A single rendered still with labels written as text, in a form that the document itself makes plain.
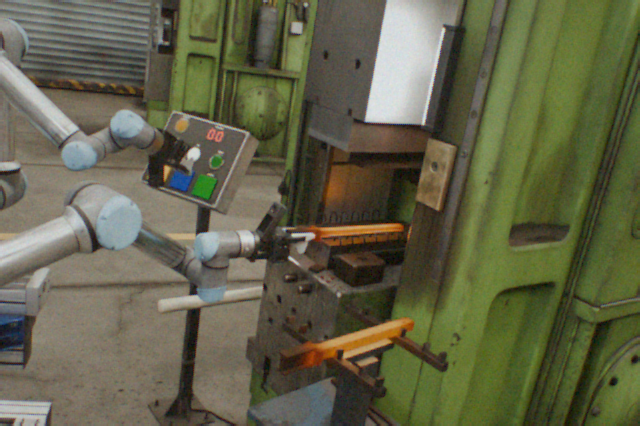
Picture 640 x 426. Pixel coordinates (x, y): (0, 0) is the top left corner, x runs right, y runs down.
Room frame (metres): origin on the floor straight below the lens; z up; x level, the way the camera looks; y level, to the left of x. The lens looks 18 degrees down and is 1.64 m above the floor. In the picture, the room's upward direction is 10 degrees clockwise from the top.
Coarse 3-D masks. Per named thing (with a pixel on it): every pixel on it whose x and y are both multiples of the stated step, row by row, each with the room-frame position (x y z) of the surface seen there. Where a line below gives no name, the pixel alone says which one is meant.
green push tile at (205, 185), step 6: (198, 180) 2.09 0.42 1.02; (204, 180) 2.08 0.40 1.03; (210, 180) 2.07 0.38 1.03; (216, 180) 2.06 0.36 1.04; (198, 186) 2.07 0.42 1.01; (204, 186) 2.07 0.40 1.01; (210, 186) 2.06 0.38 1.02; (192, 192) 2.07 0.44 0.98; (198, 192) 2.06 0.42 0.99; (204, 192) 2.05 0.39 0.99; (210, 192) 2.04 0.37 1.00; (204, 198) 2.04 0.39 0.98; (210, 198) 2.04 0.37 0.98
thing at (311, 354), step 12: (384, 324) 1.40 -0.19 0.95; (396, 324) 1.41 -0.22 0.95; (408, 324) 1.42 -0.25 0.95; (348, 336) 1.31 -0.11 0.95; (360, 336) 1.32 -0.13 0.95; (372, 336) 1.33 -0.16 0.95; (384, 336) 1.36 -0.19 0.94; (288, 348) 1.19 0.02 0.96; (300, 348) 1.20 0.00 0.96; (312, 348) 1.21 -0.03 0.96; (324, 348) 1.23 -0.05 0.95; (336, 348) 1.25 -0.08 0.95; (348, 348) 1.28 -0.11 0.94; (288, 360) 1.17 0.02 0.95; (300, 360) 1.19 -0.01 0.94; (312, 360) 1.21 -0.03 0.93; (288, 372) 1.16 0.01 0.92
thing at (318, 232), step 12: (288, 228) 1.77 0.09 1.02; (300, 228) 1.79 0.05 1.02; (312, 228) 1.81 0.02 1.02; (324, 228) 1.84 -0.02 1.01; (336, 228) 1.86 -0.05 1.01; (348, 228) 1.88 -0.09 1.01; (360, 228) 1.91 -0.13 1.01; (372, 228) 1.93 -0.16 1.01; (384, 228) 1.96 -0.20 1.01; (396, 228) 1.99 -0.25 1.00
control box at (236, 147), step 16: (176, 112) 2.29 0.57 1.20; (176, 128) 2.24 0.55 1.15; (192, 128) 2.22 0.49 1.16; (208, 128) 2.20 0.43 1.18; (224, 128) 2.18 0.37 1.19; (192, 144) 2.18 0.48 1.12; (208, 144) 2.16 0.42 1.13; (224, 144) 2.14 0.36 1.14; (240, 144) 2.12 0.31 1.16; (256, 144) 2.18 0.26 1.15; (208, 160) 2.13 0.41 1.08; (224, 160) 2.11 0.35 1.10; (240, 160) 2.11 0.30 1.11; (144, 176) 2.17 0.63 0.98; (224, 176) 2.07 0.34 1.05; (240, 176) 2.12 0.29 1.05; (176, 192) 2.10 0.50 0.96; (224, 192) 2.05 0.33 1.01; (208, 208) 2.09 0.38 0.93; (224, 208) 2.06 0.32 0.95
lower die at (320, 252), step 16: (320, 224) 1.97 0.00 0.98; (336, 224) 2.00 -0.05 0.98; (352, 224) 1.99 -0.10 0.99; (368, 224) 2.02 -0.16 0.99; (384, 224) 2.06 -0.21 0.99; (400, 224) 2.05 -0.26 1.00; (320, 240) 1.80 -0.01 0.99; (336, 240) 1.81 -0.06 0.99; (368, 240) 1.86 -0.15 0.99; (384, 240) 1.89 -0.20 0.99; (400, 240) 1.92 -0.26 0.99; (320, 256) 1.79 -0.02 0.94
